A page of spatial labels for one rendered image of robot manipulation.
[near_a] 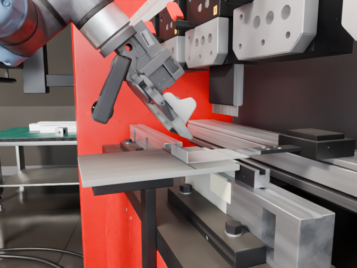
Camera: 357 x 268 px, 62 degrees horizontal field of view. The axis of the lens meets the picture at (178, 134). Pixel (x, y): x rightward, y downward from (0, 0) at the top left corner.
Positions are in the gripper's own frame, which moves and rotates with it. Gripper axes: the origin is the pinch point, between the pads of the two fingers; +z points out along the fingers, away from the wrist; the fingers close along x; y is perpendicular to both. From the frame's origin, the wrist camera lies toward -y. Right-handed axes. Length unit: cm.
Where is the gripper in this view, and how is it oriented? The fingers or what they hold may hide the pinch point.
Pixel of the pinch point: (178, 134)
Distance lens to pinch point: 55.9
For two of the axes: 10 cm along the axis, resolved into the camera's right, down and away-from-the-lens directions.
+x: -3.6, -1.4, 9.2
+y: 7.2, -6.8, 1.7
